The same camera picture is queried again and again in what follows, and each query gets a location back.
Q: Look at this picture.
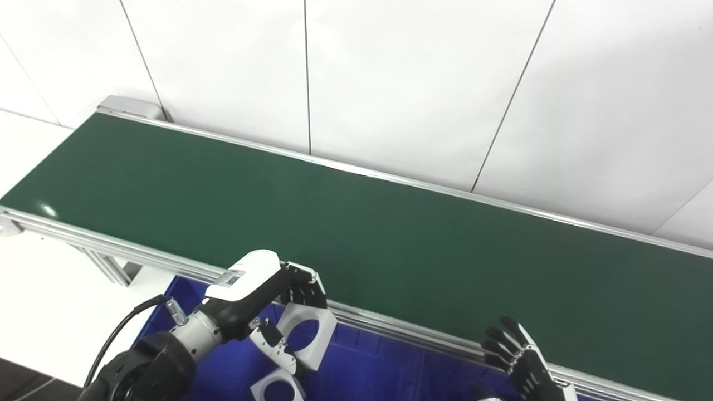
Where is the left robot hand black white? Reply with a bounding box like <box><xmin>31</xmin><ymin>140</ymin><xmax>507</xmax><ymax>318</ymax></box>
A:
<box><xmin>201</xmin><ymin>250</ymin><xmax>329</xmax><ymax>375</ymax></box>

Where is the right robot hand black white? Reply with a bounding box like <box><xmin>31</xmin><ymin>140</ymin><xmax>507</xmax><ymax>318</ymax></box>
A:
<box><xmin>469</xmin><ymin>316</ymin><xmax>579</xmax><ymax>401</ymax></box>

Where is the white square part with hole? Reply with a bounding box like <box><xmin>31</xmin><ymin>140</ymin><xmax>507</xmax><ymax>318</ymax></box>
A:
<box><xmin>250</xmin><ymin>368</ymin><xmax>307</xmax><ymax>401</ymax></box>
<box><xmin>276</xmin><ymin>304</ymin><xmax>338</xmax><ymax>372</ymax></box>

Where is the green conveyor belt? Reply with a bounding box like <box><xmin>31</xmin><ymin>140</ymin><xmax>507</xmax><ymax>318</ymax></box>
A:
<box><xmin>0</xmin><ymin>113</ymin><xmax>713</xmax><ymax>401</ymax></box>
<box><xmin>0</xmin><ymin>95</ymin><xmax>713</xmax><ymax>401</ymax></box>

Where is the aluminium conveyor support leg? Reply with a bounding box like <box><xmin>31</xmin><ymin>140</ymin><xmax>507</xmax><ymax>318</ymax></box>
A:
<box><xmin>84</xmin><ymin>248</ymin><xmax>143</xmax><ymax>287</ymax></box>

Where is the grey conveyor end cover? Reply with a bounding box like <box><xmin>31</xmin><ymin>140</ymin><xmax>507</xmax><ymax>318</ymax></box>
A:
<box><xmin>97</xmin><ymin>95</ymin><xmax>168</xmax><ymax>122</ymax></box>

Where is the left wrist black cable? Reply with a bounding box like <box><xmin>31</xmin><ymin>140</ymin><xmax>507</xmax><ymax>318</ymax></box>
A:
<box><xmin>84</xmin><ymin>294</ymin><xmax>187</xmax><ymax>390</ymax></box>

